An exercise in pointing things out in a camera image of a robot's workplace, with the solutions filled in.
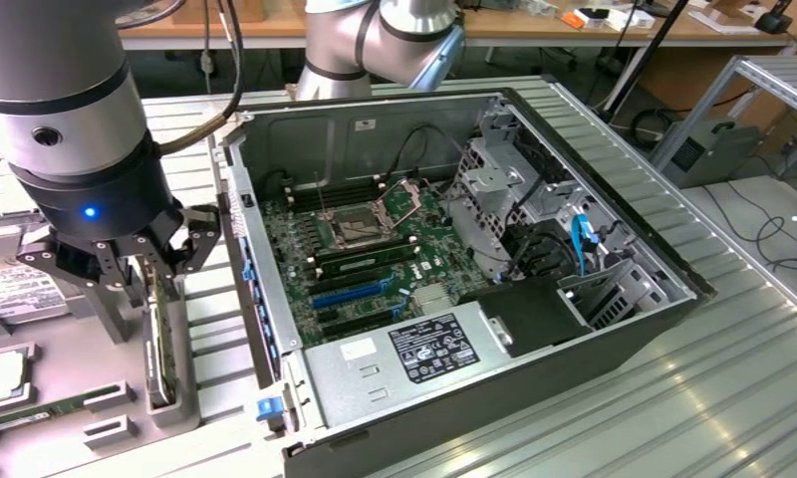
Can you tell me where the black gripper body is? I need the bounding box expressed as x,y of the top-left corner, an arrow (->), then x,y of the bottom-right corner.
11,131 -> 187,281

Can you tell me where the graphics card with fan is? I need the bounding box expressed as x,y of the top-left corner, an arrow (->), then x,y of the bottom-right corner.
129,248 -> 182,405

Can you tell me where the silver hard disk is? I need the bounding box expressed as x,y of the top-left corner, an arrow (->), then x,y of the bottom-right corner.
0,213 -> 65,326

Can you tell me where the grey parts rack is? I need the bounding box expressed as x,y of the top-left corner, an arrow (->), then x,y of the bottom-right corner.
0,241 -> 203,478

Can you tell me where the thin metal locking lever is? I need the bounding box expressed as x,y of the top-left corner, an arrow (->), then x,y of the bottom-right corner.
311,170 -> 327,221

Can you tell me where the black RAM slot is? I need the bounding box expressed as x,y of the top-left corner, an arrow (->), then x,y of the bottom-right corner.
287,185 -> 382,210
282,177 -> 379,200

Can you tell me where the long black expansion slot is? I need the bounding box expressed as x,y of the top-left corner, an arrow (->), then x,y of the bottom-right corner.
319,312 -> 403,337
303,275 -> 385,297

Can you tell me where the CPU socket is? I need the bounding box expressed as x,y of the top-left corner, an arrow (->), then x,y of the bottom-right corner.
326,202 -> 407,251

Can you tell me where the blue expansion slot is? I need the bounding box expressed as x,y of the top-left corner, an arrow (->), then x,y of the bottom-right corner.
309,283 -> 401,311

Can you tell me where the green RAM stick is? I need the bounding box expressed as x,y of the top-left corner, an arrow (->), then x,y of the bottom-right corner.
0,385 -> 121,434
314,246 -> 421,279

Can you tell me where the silver socket cover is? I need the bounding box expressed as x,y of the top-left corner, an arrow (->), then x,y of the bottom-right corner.
369,177 -> 427,234

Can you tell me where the green motherboard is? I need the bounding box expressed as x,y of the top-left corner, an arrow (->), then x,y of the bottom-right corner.
257,179 -> 501,350

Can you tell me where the blue case latch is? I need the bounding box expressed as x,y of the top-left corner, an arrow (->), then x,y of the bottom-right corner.
249,394 -> 286,425

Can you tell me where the silver chipset heatsink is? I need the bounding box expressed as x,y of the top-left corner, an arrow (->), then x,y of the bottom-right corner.
413,285 -> 454,309

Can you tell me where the silver power supply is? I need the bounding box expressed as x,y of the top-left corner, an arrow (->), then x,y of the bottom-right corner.
299,300 -> 510,430

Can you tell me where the silver perforated drive cage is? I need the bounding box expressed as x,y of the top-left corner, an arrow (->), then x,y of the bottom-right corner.
446,134 -> 574,281

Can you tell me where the black plastic shroud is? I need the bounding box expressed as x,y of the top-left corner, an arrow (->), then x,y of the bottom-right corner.
455,275 -> 594,360

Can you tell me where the open black PC case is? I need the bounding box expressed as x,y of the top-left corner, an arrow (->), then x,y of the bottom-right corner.
201,84 -> 717,478

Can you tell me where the silver disk bay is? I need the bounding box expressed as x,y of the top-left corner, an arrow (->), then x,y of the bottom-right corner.
555,257 -> 680,331

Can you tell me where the long wooden desk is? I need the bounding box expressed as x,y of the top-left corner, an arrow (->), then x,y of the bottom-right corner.
462,0 -> 797,57

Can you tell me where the black tripod pole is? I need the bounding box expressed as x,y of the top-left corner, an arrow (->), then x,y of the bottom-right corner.
598,0 -> 696,114

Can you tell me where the grey equipment box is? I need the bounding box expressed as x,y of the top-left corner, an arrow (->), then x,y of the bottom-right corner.
661,117 -> 766,189

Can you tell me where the white small box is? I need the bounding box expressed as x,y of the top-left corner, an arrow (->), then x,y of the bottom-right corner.
602,8 -> 657,30

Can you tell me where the brown cardboard box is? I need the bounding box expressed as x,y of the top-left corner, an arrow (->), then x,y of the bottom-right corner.
636,47 -> 793,131

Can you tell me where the white paper sheet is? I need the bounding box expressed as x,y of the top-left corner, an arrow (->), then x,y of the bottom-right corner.
686,8 -> 762,36

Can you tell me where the black desk device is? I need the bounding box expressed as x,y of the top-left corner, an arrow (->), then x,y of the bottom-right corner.
750,0 -> 797,35

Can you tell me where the black cable with inline box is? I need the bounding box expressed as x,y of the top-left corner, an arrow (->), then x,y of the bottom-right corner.
197,0 -> 218,97

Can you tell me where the cable with silver plug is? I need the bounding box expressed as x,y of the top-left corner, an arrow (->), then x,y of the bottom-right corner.
153,0 -> 247,153

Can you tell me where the wooden desk with white frame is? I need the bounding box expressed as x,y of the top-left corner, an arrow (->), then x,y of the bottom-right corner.
115,0 -> 310,52

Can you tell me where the black arched wire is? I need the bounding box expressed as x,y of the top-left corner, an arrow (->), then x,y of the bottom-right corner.
382,125 -> 471,184

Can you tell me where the black power wire bundle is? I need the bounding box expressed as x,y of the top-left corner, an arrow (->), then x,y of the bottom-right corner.
502,221 -> 578,284

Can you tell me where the blue flat wire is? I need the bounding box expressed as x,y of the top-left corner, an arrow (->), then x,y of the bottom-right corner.
569,212 -> 604,279

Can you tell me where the aluminium profile frame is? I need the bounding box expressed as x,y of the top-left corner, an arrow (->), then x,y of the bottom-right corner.
649,53 -> 797,180

